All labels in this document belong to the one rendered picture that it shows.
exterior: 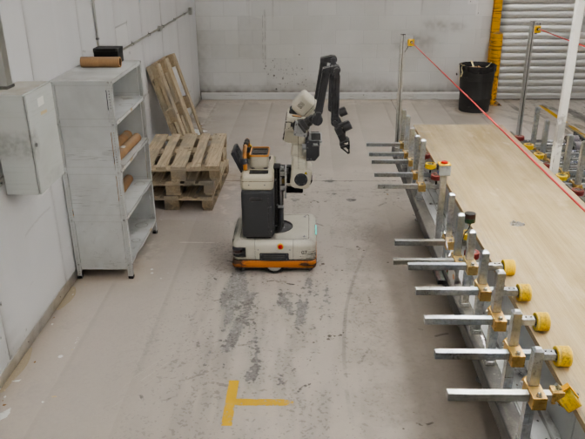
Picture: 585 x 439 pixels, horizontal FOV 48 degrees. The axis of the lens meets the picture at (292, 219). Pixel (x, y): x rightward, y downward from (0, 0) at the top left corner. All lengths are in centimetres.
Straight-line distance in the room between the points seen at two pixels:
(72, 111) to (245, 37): 641
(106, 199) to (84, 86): 85
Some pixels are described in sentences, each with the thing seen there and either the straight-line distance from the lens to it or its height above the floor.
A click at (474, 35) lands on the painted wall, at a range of 1127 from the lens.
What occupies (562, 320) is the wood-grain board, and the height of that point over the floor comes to 90.
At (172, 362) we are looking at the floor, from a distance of 426.
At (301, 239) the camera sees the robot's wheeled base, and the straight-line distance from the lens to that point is 511.
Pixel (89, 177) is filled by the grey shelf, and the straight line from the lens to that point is 504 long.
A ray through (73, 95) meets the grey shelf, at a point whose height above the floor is 145.
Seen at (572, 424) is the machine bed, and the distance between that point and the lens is 280.
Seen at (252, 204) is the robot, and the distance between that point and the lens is 500.
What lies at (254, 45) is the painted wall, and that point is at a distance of 1101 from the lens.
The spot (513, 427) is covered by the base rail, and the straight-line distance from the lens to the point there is 277.
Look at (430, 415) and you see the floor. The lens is 386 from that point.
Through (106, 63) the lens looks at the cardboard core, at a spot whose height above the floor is 159.
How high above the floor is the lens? 243
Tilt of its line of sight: 23 degrees down
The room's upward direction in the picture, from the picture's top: straight up
